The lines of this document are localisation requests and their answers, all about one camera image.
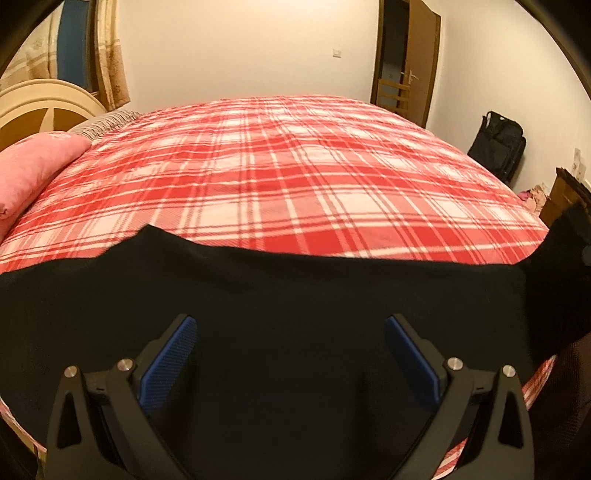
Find cream bed headboard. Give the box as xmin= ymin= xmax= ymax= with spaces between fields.
xmin=0 ymin=79 xmax=109 ymax=151

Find blue window panel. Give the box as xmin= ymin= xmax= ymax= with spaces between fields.
xmin=59 ymin=0 xmax=96 ymax=93

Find pink pillow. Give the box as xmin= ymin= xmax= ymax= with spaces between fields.
xmin=0 ymin=130 xmax=92 ymax=220

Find pink clothes pile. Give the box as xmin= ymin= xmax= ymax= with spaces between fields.
xmin=517 ymin=185 xmax=551 ymax=214

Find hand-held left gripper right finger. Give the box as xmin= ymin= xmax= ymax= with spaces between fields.
xmin=385 ymin=314 xmax=536 ymax=480

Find red plaid blanket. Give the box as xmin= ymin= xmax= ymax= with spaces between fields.
xmin=0 ymin=95 xmax=557 ymax=480

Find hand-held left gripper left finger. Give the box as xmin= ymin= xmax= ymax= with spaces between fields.
xmin=46 ymin=314 xmax=199 ymax=480

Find beige patterned curtain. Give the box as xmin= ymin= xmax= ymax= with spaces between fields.
xmin=0 ymin=0 xmax=133 ymax=112

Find wooden cabinet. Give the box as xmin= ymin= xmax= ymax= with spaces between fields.
xmin=539 ymin=167 xmax=591 ymax=228

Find wooden door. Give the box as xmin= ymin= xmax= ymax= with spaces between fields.
xmin=403 ymin=0 xmax=442 ymax=129

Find black bag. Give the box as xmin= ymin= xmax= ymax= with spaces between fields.
xmin=467 ymin=111 xmax=527 ymax=188

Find striped pillow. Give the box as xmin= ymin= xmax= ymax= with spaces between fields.
xmin=69 ymin=109 xmax=141 ymax=139

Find black pants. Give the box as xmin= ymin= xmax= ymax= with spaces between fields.
xmin=0 ymin=203 xmax=591 ymax=480

